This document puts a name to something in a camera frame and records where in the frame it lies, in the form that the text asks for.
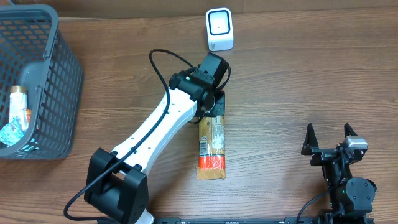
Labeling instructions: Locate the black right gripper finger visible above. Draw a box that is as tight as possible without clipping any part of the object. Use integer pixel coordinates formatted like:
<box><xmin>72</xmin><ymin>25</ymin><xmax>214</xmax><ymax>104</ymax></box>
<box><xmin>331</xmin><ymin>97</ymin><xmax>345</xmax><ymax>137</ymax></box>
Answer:
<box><xmin>301</xmin><ymin>123</ymin><xmax>319</xmax><ymax>156</ymax></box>
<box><xmin>344</xmin><ymin>123</ymin><xmax>357</xmax><ymax>137</ymax></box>

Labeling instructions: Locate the orange long noodle packet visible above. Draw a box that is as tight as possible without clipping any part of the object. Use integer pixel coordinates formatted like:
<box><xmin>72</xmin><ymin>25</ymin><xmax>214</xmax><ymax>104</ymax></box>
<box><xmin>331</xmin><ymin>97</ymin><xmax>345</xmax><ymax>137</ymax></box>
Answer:
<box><xmin>197</xmin><ymin>115</ymin><xmax>226</xmax><ymax>180</ymax></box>

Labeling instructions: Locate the white tube with gold cap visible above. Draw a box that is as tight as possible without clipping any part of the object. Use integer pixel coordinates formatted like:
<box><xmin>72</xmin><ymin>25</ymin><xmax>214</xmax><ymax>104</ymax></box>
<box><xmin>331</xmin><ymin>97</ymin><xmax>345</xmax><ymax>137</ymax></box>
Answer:
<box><xmin>9</xmin><ymin>85</ymin><xmax>29</xmax><ymax>131</ymax></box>

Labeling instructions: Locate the teal snack packet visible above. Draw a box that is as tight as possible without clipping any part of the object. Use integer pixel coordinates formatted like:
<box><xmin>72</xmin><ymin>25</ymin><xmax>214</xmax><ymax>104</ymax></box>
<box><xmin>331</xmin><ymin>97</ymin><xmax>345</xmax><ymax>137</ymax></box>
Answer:
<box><xmin>1</xmin><ymin>120</ymin><xmax>25</xmax><ymax>146</ymax></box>

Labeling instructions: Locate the small orange sachet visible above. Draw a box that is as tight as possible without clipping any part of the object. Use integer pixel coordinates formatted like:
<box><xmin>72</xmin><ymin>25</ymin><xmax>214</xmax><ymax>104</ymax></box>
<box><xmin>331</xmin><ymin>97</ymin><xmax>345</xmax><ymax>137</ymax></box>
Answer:
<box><xmin>22</xmin><ymin>108</ymin><xmax>32</xmax><ymax>130</ymax></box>

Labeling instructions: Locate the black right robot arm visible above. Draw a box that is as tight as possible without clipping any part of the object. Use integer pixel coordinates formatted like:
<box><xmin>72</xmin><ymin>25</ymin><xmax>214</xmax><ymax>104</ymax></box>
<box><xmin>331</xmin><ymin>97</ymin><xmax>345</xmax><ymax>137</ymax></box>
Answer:
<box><xmin>295</xmin><ymin>123</ymin><xmax>377</xmax><ymax>223</ymax></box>

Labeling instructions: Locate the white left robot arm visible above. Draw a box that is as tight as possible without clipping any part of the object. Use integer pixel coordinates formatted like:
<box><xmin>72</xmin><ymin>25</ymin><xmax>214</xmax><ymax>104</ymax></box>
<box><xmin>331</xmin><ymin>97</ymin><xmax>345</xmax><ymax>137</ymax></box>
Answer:
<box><xmin>84</xmin><ymin>67</ymin><xmax>230</xmax><ymax>223</ymax></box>

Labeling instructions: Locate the white barcode scanner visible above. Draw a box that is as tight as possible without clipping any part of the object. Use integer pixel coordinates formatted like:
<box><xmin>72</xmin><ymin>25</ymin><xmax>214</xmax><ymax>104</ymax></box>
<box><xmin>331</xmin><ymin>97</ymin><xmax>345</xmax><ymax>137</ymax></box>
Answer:
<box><xmin>205</xmin><ymin>7</ymin><xmax>234</xmax><ymax>52</ymax></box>

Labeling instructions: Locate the brown cardboard backdrop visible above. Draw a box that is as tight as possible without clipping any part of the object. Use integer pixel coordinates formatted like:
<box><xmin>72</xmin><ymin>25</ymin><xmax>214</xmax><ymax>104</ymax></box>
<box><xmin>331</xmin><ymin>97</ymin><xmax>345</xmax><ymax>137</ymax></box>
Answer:
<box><xmin>1</xmin><ymin>0</ymin><xmax>397</xmax><ymax>19</ymax></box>

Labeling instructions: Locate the grey plastic shopping basket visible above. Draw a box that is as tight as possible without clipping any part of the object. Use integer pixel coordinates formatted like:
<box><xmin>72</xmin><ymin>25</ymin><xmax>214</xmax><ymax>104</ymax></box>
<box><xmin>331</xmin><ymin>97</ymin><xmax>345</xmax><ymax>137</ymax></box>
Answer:
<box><xmin>1</xmin><ymin>4</ymin><xmax>84</xmax><ymax>159</ymax></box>

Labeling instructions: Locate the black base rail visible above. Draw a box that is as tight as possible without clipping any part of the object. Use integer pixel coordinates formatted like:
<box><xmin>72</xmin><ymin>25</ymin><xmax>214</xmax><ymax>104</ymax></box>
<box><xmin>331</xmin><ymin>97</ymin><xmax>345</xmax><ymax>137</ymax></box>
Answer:
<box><xmin>154</xmin><ymin>217</ymin><xmax>326</xmax><ymax>224</ymax></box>

